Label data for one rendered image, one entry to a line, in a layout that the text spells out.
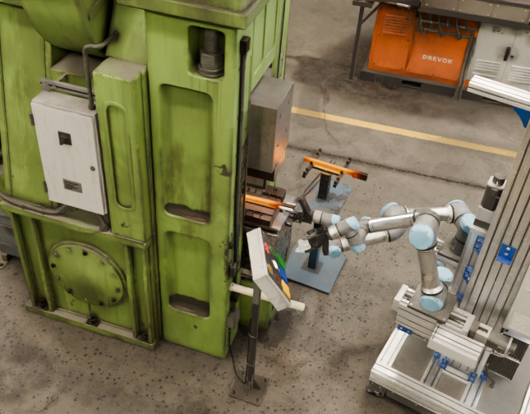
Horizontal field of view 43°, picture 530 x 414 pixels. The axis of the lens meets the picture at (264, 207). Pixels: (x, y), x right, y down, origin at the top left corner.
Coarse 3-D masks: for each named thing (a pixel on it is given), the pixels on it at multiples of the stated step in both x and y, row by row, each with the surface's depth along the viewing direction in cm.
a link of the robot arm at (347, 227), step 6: (342, 222) 346; (348, 222) 344; (354, 222) 343; (336, 228) 346; (342, 228) 345; (348, 228) 344; (354, 228) 344; (342, 234) 346; (348, 234) 346; (354, 234) 346
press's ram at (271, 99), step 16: (272, 80) 353; (288, 80) 354; (256, 96) 340; (272, 96) 341; (288, 96) 349; (256, 112) 336; (272, 112) 333; (288, 112) 359; (256, 128) 342; (272, 128) 339; (288, 128) 370; (256, 144) 348; (272, 144) 345; (256, 160) 355; (272, 160) 352
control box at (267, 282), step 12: (252, 240) 345; (264, 240) 344; (252, 252) 339; (264, 252) 335; (276, 252) 359; (252, 264) 333; (264, 264) 329; (264, 276) 324; (264, 288) 330; (276, 288) 331; (276, 300) 337; (288, 300) 340
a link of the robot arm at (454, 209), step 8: (456, 200) 401; (384, 208) 394; (392, 208) 391; (400, 208) 391; (416, 208) 396; (432, 208) 396; (440, 208) 397; (448, 208) 397; (456, 208) 396; (464, 208) 396; (384, 216) 392; (440, 216) 395; (448, 216) 396; (456, 216) 395
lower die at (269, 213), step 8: (248, 192) 403; (248, 200) 396; (248, 208) 392; (256, 208) 393; (264, 208) 393; (272, 208) 392; (248, 216) 389; (256, 216) 389; (264, 216) 389; (272, 216) 389; (264, 224) 389
